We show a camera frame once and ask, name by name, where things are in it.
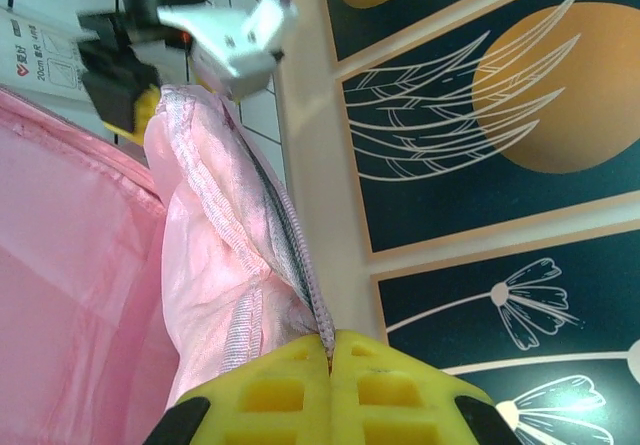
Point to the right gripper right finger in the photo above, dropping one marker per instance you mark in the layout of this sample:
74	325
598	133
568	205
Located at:
400	405

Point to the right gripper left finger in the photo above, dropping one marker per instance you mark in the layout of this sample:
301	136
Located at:
260	405

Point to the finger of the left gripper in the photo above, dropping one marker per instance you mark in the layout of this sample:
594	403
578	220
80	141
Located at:
207	85
117	95

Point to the white printed label sheet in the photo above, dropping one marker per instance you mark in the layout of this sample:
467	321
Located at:
40	45

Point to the pink backpack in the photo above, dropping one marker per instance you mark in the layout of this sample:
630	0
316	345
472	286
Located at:
100	265

